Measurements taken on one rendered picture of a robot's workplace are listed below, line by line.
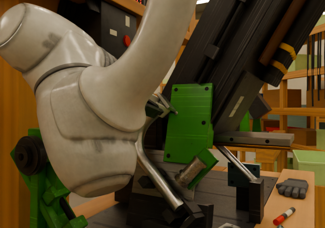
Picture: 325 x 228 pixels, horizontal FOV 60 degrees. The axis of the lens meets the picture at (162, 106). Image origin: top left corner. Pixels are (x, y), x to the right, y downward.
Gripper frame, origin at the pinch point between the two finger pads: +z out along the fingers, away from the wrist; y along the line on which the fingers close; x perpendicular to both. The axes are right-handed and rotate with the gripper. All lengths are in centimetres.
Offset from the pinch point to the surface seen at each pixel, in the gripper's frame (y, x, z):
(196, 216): -27.1, 7.7, 1.0
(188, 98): -2.5, -7.0, 4.4
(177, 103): -1.4, -4.0, 4.4
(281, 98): 75, -64, 329
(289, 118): 170, -108, 884
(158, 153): -8.0, 8.7, 5.9
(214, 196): -19.5, 11.9, 38.3
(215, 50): -0.1, -20.2, 0.5
